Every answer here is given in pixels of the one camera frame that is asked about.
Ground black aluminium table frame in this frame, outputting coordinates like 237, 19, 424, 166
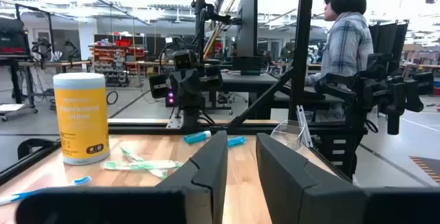
0, 0, 348, 183

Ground storage shelf with red bins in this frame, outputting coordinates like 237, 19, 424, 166
91, 40, 147, 87

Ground black monitor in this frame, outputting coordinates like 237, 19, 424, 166
236, 0, 263, 76

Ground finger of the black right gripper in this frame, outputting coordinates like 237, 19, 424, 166
171, 71, 190, 110
189, 68, 207, 109

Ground person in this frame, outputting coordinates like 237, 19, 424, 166
305, 0, 375, 91

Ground blue white toothbrush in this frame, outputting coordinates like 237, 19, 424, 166
0, 175, 93, 207

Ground green toothbrush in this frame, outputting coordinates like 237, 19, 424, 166
101, 159, 183, 171
119, 146, 169, 179

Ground clear acrylic organizer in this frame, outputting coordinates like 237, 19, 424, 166
269, 105, 314, 151

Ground black equipment case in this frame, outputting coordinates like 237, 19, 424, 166
0, 17, 31, 56

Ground striped floor mat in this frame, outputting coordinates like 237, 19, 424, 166
408, 155, 440, 186

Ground yellow wipes canister white lid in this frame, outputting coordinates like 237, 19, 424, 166
53, 72, 111, 166

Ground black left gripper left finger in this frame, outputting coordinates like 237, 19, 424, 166
156, 130, 230, 224

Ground wooden workbench black legs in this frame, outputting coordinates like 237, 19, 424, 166
0, 54, 94, 122

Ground black upright panel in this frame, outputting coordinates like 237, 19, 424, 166
369, 21, 410, 77

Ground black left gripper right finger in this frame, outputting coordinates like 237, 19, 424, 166
256, 133, 367, 224

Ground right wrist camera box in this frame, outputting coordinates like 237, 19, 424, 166
173, 49, 199, 71

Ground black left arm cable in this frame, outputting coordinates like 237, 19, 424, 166
16, 137, 58, 160

